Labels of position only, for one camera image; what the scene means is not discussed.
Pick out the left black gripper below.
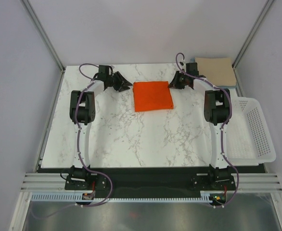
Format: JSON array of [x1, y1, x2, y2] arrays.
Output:
[[107, 72, 132, 93]]

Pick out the orange t shirt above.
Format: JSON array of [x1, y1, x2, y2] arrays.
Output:
[[133, 81, 174, 112]]

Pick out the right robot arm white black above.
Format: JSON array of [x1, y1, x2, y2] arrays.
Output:
[[168, 61, 232, 190]]

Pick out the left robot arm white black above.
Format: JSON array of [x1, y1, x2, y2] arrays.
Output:
[[66, 64, 133, 189]]

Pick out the folded blue t shirt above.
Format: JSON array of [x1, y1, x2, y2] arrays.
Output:
[[189, 57, 237, 90]]

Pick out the folded beige t shirt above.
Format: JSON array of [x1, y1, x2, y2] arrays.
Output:
[[194, 57, 237, 87]]

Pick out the white plastic basket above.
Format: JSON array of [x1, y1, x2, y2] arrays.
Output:
[[223, 97, 276, 166]]

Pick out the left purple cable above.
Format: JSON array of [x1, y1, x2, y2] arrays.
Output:
[[74, 63, 114, 193]]

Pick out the purple cable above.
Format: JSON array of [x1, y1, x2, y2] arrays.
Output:
[[74, 63, 114, 193], [175, 52, 240, 193]]

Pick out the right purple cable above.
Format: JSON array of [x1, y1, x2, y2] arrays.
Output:
[[175, 52, 240, 193]]

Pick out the left aluminium frame post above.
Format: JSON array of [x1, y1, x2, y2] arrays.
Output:
[[20, 0, 65, 73]]

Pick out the aluminium frame post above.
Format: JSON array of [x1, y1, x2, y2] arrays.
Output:
[[232, 0, 276, 70], [20, 0, 65, 73]]

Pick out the right aluminium frame post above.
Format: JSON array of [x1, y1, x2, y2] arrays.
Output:
[[232, 0, 276, 70]]

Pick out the white slotted cable duct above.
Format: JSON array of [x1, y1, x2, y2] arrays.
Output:
[[30, 190, 235, 203]]

